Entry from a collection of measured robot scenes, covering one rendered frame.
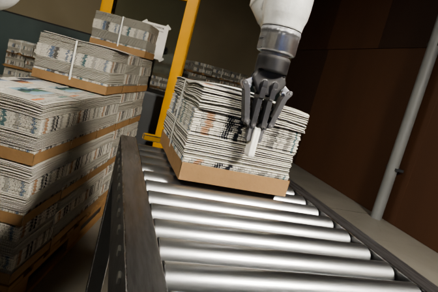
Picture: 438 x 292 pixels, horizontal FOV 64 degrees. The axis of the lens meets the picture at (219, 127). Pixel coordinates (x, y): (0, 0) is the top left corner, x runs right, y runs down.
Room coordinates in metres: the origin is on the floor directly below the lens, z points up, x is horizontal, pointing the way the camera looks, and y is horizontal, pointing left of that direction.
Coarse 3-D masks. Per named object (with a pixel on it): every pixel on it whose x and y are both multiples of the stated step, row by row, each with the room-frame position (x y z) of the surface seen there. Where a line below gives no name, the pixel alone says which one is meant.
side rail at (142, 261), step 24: (120, 144) 1.03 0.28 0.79; (120, 168) 0.82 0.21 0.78; (120, 192) 0.68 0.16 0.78; (144, 192) 0.66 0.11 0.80; (120, 216) 0.58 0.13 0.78; (144, 216) 0.56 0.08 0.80; (120, 240) 0.51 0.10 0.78; (144, 240) 0.48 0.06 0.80; (120, 264) 0.45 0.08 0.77; (144, 264) 0.42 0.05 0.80; (120, 288) 0.40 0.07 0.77; (144, 288) 0.37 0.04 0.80
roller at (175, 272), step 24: (168, 264) 0.43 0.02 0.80; (192, 264) 0.45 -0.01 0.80; (168, 288) 0.41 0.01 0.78; (192, 288) 0.42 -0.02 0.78; (216, 288) 0.43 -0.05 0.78; (240, 288) 0.45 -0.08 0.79; (264, 288) 0.46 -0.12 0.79; (288, 288) 0.47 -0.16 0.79; (312, 288) 0.49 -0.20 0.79; (336, 288) 0.50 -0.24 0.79; (360, 288) 0.52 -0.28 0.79; (384, 288) 0.54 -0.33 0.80; (408, 288) 0.56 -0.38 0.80
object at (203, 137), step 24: (192, 96) 0.87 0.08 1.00; (216, 96) 0.79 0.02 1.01; (240, 96) 0.81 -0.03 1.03; (192, 120) 0.80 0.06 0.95; (216, 120) 0.80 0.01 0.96; (240, 120) 0.82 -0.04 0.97; (288, 120) 0.85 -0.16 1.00; (192, 144) 0.79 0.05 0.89; (216, 144) 0.81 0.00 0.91; (240, 144) 0.83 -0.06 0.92; (264, 144) 0.84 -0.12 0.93; (288, 144) 0.87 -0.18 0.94; (240, 168) 0.83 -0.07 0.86; (264, 168) 0.85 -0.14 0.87; (288, 168) 0.87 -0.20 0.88
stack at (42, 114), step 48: (0, 96) 1.15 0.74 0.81; (48, 96) 1.29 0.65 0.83; (96, 96) 1.63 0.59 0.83; (0, 144) 1.15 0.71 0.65; (48, 144) 1.24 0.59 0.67; (96, 144) 1.77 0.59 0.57; (0, 192) 1.15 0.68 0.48; (48, 192) 1.32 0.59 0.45; (96, 192) 1.96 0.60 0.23; (0, 240) 1.15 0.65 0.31; (48, 240) 1.42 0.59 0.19; (0, 288) 1.15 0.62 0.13
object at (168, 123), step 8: (184, 80) 1.01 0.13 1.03; (176, 88) 1.10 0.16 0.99; (224, 88) 1.10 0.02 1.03; (176, 96) 1.07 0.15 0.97; (176, 104) 1.02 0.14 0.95; (168, 112) 1.10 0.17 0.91; (176, 112) 0.99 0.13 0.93; (168, 120) 1.07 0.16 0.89; (168, 128) 1.03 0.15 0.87; (168, 136) 1.03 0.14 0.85
